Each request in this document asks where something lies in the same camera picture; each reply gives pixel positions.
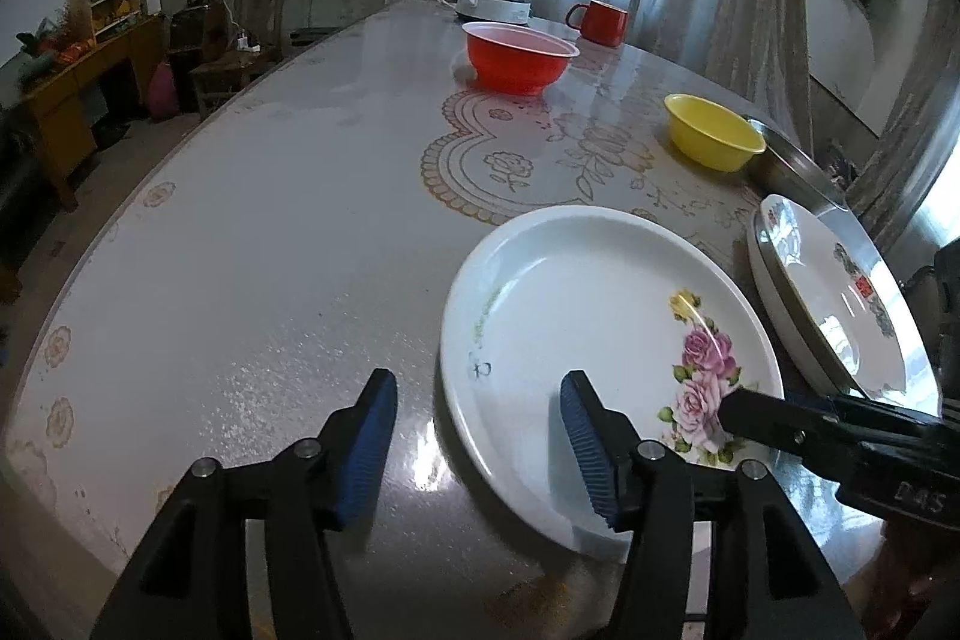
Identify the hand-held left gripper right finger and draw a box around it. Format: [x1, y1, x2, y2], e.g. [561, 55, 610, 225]
[559, 370, 863, 640]

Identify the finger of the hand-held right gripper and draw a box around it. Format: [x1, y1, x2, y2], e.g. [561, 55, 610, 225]
[718, 389, 938, 483]

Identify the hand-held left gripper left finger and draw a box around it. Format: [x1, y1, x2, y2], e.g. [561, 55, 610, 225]
[90, 368, 398, 640]

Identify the white plate with pink roses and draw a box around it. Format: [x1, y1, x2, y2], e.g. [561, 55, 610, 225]
[439, 205, 785, 562]

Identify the white plate with red print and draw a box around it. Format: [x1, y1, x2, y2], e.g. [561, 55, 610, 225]
[759, 194, 910, 402]

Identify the steel basin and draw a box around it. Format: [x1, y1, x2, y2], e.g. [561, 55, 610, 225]
[739, 115, 942, 412]

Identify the yellow bowl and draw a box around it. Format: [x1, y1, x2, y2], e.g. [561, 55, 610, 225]
[664, 93, 767, 173]

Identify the person's right hand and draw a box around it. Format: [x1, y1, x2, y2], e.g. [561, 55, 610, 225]
[874, 520, 957, 640]

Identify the red bowl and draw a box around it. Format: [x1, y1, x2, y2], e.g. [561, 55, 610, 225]
[461, 20, 581, 97]

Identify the pink bag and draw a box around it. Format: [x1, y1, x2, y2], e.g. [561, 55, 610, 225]
[148, 61, 179, 120]

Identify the red mug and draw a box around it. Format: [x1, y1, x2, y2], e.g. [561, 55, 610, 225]
[564, 0, 629, 49]

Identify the dark wooden furniture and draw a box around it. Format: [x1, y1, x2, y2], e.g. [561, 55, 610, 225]
[169, 2, 226, 109]

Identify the wooden desk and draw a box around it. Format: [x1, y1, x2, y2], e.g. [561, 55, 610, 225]
[19, 14, 170, 212]

